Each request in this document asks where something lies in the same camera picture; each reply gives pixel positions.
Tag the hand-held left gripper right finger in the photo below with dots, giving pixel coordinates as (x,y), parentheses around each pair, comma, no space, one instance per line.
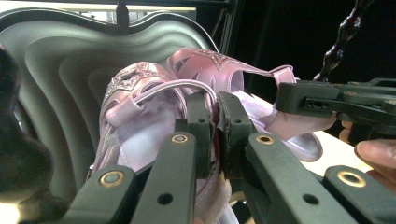
(274,174)

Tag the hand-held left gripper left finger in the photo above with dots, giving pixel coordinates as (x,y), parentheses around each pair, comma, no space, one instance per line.
(177,174)

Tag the pink glitter sandal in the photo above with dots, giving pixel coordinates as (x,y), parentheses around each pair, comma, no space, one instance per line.
(140,130)
(236,77)

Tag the red and black shoe rack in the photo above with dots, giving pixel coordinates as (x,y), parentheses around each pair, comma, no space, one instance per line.
(62,77)

